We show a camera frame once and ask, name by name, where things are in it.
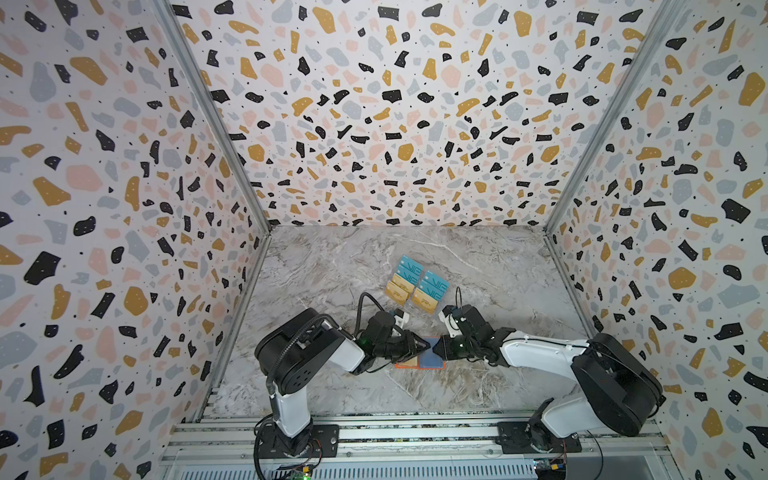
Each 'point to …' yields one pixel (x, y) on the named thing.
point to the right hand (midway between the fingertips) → (433, 345)
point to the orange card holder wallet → (397, 366)
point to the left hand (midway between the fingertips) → (435, 346)
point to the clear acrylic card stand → (412, 281)
